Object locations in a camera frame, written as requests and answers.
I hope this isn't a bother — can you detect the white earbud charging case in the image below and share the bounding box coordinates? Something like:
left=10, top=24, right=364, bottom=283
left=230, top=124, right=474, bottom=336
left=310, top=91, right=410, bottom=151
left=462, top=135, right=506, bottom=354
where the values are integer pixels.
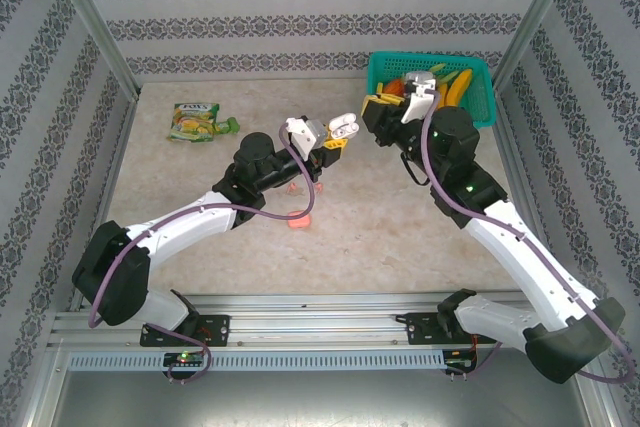
left=327, top=112, right=362, bottom=140

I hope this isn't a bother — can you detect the small green snack packet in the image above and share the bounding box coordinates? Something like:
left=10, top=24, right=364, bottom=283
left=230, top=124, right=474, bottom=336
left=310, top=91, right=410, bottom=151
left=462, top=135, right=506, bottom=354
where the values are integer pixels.
left=214, top=116, right=241, bottom=137

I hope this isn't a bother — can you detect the large yellow toy banana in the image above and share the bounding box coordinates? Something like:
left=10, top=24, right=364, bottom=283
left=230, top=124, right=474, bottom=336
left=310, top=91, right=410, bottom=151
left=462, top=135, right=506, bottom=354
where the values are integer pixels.
left=445, top=68, right=474, bottom=109

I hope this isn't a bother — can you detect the teal plastic mesh basket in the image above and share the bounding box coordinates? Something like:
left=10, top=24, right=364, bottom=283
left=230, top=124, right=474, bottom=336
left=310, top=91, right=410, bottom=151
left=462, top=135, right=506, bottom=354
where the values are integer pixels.
left=366, top=50, right=498, bottom=131

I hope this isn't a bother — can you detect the green Fox's candy bag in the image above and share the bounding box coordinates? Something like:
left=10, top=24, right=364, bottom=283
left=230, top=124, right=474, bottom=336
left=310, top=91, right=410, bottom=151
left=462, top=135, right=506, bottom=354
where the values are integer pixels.
left=166, top=101, right=221, bottom=144

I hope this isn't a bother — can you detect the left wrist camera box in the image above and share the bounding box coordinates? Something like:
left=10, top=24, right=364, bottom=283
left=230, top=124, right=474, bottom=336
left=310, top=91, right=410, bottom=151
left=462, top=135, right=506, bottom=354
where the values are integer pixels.
left=284, top=116, right=330, bottom=159

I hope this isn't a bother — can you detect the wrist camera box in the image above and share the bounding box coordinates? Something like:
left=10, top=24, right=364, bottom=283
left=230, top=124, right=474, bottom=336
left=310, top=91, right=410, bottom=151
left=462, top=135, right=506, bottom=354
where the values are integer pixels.
left=284, top=116, right=330, bottom=159
left=399, top=70, right=440, bottom=124

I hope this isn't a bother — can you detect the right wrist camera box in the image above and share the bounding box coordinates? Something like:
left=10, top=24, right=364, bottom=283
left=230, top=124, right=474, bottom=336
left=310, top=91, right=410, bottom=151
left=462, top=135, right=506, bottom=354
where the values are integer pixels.
left=399, top=70, right=440, bottom=124

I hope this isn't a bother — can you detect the aluminium frame post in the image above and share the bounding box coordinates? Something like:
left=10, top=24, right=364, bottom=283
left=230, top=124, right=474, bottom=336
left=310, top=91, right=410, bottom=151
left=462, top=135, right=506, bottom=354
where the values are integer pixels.
left=492, top=0, right=584, bottom=93
left=41, top=0, right=142, bottom=98

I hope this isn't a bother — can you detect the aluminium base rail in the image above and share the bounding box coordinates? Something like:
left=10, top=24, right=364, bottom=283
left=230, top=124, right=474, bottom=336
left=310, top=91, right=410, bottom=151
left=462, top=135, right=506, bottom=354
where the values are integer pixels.
left=49, top=291, right=551, bottom=351

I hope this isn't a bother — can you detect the slotted grey cable duct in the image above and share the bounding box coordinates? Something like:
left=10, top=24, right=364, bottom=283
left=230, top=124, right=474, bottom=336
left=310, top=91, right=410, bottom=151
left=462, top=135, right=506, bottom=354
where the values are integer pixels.
left=66, top=350, right=447, bottom=373

